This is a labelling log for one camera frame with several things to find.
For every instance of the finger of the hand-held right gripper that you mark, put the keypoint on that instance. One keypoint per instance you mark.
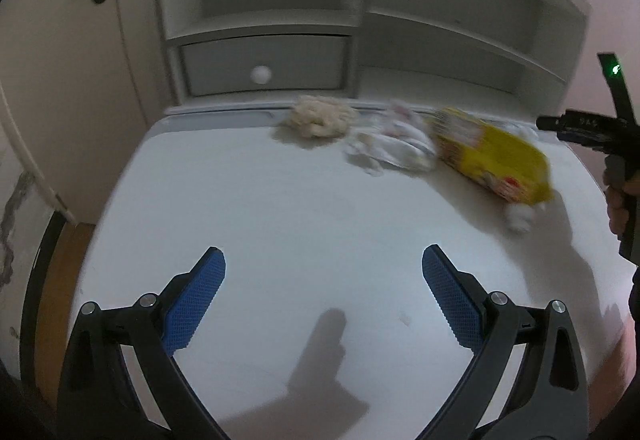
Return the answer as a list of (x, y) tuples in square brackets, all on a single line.
[(555, 122)]

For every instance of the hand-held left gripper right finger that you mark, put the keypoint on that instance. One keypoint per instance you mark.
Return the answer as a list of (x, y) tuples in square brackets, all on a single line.
[(452, 295)]

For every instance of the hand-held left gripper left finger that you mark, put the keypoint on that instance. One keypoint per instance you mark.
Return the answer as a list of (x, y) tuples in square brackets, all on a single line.
[(195, 302)]

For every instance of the yellow snack packet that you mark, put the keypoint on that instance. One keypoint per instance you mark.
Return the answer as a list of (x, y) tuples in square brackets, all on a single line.
[(492, 154)]

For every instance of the white tissue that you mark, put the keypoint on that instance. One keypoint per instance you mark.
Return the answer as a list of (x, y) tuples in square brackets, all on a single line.
[(520, 218)]

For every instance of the beige fluffy cloth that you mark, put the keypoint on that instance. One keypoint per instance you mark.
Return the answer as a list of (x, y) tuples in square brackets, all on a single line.
[(317, 117)]

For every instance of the person's right hand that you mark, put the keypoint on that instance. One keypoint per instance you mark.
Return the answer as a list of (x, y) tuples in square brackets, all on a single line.
[(615, 210)]

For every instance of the black floor trim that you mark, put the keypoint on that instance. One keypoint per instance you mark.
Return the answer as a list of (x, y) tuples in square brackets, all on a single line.
[(42, 280)]

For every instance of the white desk shelf unit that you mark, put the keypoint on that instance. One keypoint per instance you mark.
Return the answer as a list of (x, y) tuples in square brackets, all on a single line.
[(425, 19)]

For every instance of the pink clothing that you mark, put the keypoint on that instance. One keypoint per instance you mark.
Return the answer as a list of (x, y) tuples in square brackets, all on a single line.
[(632, 360)]

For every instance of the white round drawer knob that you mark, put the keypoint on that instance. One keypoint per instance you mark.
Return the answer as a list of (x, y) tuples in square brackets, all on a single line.
[(261, 74)]

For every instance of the grey drawer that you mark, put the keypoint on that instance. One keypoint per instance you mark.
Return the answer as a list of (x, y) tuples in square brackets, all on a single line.
[(225, 64)]

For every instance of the cream door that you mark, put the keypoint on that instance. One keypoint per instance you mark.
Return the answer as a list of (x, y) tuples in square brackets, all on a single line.
[(75, 69)]

